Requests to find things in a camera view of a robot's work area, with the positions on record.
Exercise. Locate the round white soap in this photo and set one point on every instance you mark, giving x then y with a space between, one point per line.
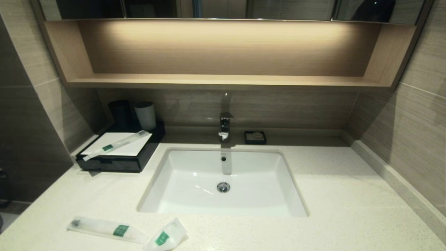
257 135

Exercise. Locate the wooden wall niche shelf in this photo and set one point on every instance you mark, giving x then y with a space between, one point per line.
223 48

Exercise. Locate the slim long toothbrush packet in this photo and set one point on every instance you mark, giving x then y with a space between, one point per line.
108 147

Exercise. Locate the chrome sink drain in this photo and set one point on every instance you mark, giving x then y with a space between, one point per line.
223 187

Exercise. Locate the grey cup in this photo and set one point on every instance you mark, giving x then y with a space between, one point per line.
145 116

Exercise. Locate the black cup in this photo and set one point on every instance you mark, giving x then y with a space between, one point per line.
120 113

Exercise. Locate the white sink basin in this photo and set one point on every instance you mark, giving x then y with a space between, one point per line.
188 181

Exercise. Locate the small square frosted packet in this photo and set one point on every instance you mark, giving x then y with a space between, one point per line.
162 238

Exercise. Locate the black amenity box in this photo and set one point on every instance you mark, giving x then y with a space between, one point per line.
153 146

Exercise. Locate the mirror cabinet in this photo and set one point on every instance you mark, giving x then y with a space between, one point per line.
278 8

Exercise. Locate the black soap dish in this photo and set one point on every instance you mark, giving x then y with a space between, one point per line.
248 141

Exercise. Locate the chrome faucet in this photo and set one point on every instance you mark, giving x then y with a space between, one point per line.
225 125

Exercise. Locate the wide long frosted packet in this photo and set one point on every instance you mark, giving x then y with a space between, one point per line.
120 230

